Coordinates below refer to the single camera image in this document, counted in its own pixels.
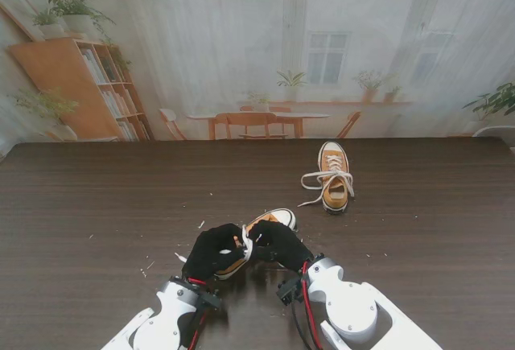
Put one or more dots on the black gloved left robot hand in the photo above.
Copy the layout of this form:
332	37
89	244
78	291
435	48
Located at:
213	251

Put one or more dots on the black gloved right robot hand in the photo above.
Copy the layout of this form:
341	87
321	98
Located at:
285	243

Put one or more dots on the yellow canvas sneaker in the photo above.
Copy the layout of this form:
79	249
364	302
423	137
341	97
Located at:
334	153
277	216

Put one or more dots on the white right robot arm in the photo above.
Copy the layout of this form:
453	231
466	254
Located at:
346	310

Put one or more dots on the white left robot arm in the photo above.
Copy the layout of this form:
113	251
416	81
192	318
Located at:
161	322

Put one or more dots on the printed room scene backdrop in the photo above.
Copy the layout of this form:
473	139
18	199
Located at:
221	44

